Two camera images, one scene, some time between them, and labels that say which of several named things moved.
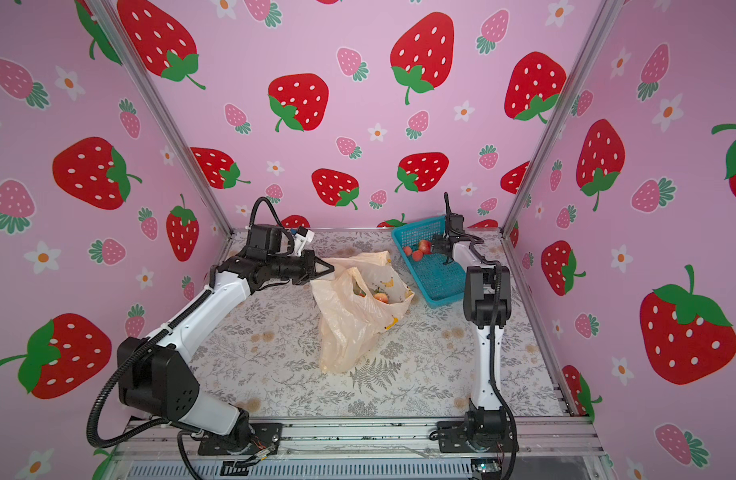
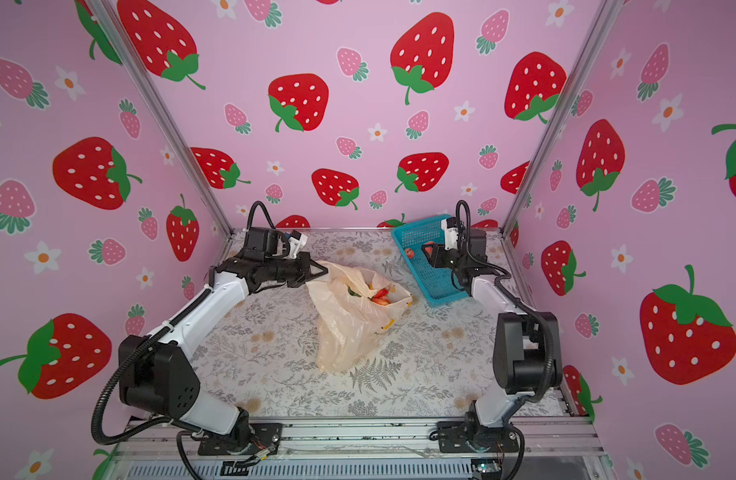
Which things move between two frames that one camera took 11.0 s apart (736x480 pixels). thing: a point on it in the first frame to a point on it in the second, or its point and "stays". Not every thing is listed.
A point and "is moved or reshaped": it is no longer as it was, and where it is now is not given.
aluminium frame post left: x=116 y=28 stays
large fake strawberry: x=426 y=247 is moved or reshaped
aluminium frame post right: x=607 y=14 stays
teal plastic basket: x=438 y=282 stays
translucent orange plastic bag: x=356 y=305 is moved or reshaped
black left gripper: x=308 y=262 stays
